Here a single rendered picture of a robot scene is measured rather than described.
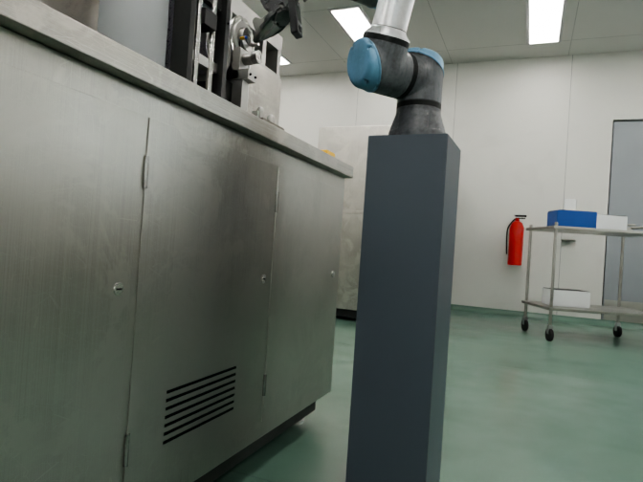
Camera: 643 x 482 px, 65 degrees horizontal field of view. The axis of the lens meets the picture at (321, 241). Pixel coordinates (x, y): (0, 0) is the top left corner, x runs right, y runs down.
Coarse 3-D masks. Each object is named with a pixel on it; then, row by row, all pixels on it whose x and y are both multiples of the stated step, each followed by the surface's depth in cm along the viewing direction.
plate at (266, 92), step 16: (48, 0) 134; (64, 0) 139; (80, 0) 144; (96, 0) 149; (80, 16) 144; (96, 16) 149; (256, 64) 235; (256, 80) 236; (272, 80) 249; (256, 96) 236; (272, 96) 250; (272, 112) 251
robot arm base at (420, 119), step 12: (396, 108) 133; (408, 108) 129; (420, 108) 128; (432, 108) 128; (396, 120) 132; (408, 120) 128; (420, 120) 127; (432, 120) 128; (396, 132) 129; (408, 132) 127; (420, 132) 126; (432, 132) 127; (444, 132) 130
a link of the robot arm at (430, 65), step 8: (416, 48) 129; (424, 48) 128; (416, 56) 127; (424, 56) 128; (432, 56) 128; (440, 56) 130; (416, 64) 126; (424, 64) 127; (432, 64) 128; (440, 64) 129; (416, 72) 125; (424, 72) 127; (432, 72) 128; (440, 72) 130; (416, 80) 126; (424, 80) 127; (432, 80) 128; (440, 80) 130; (408, 88) 127; (416, 88) 127; (424, 88) 128; (432, 88) 128; (440, 88) 130; (400, 96) 129; (408, 96) 129; (416, 96) 128; (424, 96) 128; (432, 96) 128; (440, 96) 131
